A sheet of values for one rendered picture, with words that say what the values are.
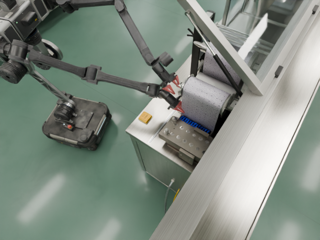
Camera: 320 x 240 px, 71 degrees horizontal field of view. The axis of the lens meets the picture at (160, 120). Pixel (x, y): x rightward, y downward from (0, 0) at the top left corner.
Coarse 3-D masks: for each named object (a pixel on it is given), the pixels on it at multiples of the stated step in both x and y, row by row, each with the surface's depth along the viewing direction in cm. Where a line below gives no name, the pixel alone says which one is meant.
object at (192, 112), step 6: (186, 102) 133; (186, 108) 138; (192, 108) 134; (198, 108) 130; (186, 114) 144; (192, 114) 139; (198, 114) 135; (204, 114) 131; (210, 114) 127; (192, 120) 145; (198, 120) 140; (204, 120) 136; (210, 120) 132; (216, 120) 128; (204, 126) 141; (210, 126) 137
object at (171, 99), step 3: (168, 96) 139; (171, 96) 139; (165, 99) 140; (168, 99) 139; (171, 99) 139; (174, 99) 140; (177, 99) 140; (168, 102) 141; (171, 102) 140; (174, 102) 139; (171, 105) 138; (168, 108) 141
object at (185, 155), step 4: (180, 148) 136; (180, 152) 137; (184, 152) 135; (188, 152) 135; (180, 156) 142; (184, 156) 138; (188, 156) 134; (192, 156) 133; (188, 160) 139; (192, 160) 135; (192, 164) 141
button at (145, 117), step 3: (144, 111) 163; (141, 114) 162; (144, 114) 161; (147, 114) 161; (141, 117) 160; (144, 117) 160; (147, 117) 160; (150, 117) 161; (141, 120) 161; (144, 120) 159; (147, 120) 159
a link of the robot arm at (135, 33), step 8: (120, 8) 134; (120, 16) 136; (128, 16) 136; (128, 24) 135; (136, 32) 134; (136, 40) 133; (144, 40) 134; (144, 48) 131; (144, 56) 130; (152, 56) 129
